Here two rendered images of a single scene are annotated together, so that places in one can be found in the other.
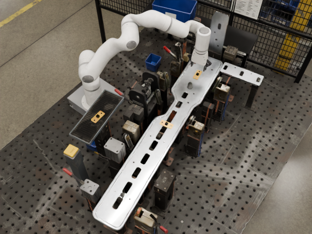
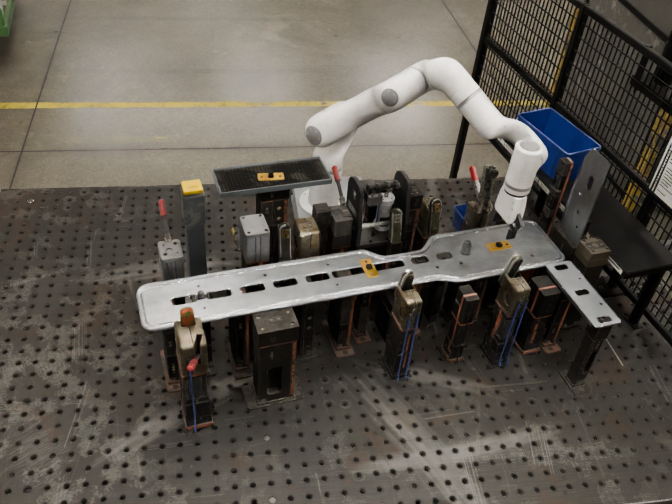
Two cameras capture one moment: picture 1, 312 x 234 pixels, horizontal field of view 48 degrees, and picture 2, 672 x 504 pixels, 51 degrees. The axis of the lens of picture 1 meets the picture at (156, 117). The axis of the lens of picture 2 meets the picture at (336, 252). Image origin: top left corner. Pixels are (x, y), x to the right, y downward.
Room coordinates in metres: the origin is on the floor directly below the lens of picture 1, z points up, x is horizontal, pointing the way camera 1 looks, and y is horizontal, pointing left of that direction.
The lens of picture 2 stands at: (-0.15, -1.03, 2.49)
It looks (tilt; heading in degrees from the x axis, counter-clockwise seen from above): 41 degrees down; 39
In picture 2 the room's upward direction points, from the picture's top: 6 degrees clockwise
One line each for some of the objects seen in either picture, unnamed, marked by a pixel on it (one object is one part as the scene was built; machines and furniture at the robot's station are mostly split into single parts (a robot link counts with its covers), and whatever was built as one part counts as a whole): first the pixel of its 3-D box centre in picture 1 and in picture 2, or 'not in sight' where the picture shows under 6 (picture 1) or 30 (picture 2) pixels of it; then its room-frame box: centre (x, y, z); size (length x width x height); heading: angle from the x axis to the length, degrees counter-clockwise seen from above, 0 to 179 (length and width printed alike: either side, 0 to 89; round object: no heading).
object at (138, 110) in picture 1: (137, 125); (336, 256); (1.28, 0.12, 0.89); 0.13 x 0.11 x 0.38; 61
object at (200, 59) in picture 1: (200, 55); (512, 201); (1.63, -0.29, 1.19); 0.10 x 0.07 x 0.11; 61
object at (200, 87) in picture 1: (165, 127); (363, 271); (1.20, -0.06, 1.00); 1.38 x 0.22 x 0.02; 151
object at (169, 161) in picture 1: (160, 146); (341, 308); (1.15, -0.03, 0.84); 0.17 x 0.06 x 0.29; 61
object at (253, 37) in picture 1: (197, 26); (576, 191); (2.10, -0.32, 1.02); 0.90 x 0.22 x 0.03; 61
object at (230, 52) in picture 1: (227, 67); (578, 284); (1.80, -0.53, 0.88); 0.08 x 0.08 x 0.36; 61
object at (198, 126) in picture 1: (194, 139); (402, 332); (1.19, -0.25, 0.87); 0.12 x 0.09 x 0.35; 61
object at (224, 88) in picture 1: (219, 103); (504, 319); (1.48, -0.44, 0.87); 0.12 x 0.09 x 0.35; 61
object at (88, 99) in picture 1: (93, 93); (325, 184); (1.56, 0.44, 0.89); 0.19 x 0.19 x 0.18
